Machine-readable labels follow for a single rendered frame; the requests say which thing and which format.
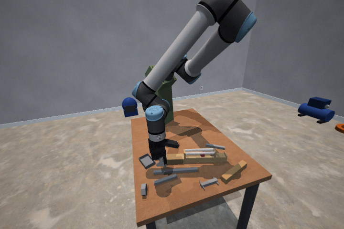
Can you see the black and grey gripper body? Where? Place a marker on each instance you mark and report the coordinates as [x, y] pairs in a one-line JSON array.
[[156, 150]]

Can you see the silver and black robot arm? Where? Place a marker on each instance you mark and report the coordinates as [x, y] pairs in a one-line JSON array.
[[235, 20]]

